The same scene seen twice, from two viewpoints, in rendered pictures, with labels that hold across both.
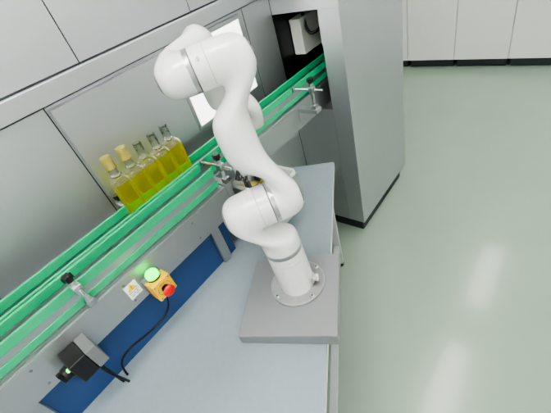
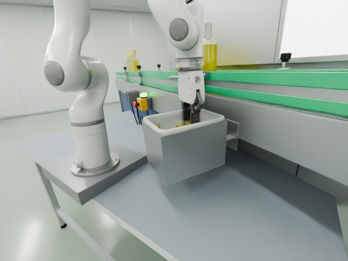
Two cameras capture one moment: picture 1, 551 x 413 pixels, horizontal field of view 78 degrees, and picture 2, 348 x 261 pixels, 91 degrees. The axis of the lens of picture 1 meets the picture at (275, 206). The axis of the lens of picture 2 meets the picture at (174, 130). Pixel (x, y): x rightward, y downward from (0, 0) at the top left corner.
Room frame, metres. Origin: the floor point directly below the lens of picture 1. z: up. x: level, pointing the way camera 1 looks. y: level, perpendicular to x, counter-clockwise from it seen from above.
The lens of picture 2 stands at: (1.26, -0.50, 1.17)
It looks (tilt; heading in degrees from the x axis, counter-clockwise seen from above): 21 degrees down; 107
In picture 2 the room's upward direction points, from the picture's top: 4 degrees counter-clockwise
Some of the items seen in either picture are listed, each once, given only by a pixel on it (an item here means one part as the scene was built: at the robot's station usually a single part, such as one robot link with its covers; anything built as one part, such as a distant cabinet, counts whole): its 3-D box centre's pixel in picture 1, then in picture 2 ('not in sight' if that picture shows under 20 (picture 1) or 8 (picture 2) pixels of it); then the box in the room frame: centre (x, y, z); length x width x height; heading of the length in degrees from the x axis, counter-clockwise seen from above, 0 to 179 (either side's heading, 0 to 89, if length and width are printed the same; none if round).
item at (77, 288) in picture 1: (83, 293); (136, 76); (0.71, 0.58, 1.11); 0.07 x 0.04 x 0.13; 41
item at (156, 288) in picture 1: (159, 284); (144, 103); (0.80, 0.44, 0.96); 0.07 x 0.07 x 0.07; 41
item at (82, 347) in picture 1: (84, 357); (132, 97); (0.62, 0.65, 0.96); 0.08 x 0.08 x 0.08; 41
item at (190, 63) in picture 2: not in sight; (189, 63); (1.16, 0.05, 1.17); 0.09 x 0.08 x 0.03; 129
